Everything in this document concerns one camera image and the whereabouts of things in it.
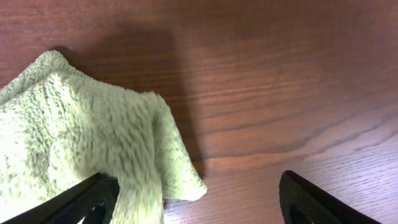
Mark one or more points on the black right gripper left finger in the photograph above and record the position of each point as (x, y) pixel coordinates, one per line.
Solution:
(91, 201)

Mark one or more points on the light green microfiber cloth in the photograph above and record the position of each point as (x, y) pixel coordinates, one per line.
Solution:
(60, 127)

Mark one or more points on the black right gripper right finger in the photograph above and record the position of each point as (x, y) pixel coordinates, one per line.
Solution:
(302, 202)

